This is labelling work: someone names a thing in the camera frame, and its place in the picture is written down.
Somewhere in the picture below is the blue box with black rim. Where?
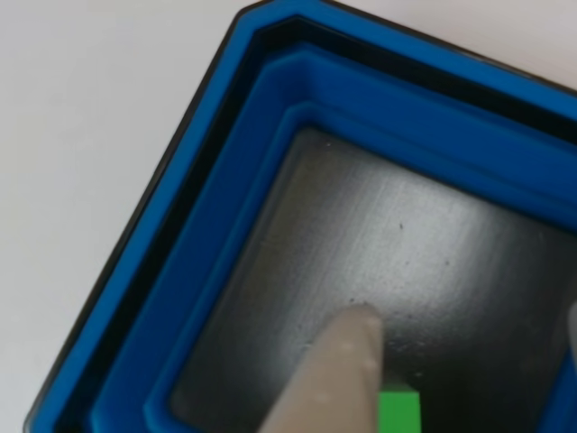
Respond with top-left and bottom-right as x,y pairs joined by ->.
22,0 -> 577,433

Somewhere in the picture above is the green cube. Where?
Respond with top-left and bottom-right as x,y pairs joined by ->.
376,390 -> 422,433

